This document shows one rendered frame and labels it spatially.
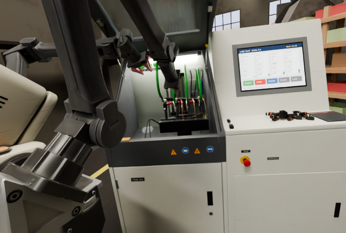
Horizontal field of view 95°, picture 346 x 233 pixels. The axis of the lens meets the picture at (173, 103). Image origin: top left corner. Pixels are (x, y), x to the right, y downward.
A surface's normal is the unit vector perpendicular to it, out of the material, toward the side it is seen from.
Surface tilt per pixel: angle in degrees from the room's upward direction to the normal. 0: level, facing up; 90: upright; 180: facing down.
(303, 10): 90
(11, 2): 90
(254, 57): 76
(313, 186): 90
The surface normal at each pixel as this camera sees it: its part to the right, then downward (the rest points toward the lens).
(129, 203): -0.07, 0.22
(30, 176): -0.36, -0.63
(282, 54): -0.09, -0.01
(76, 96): -0.36, 0.40
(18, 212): 0.88, 0.01
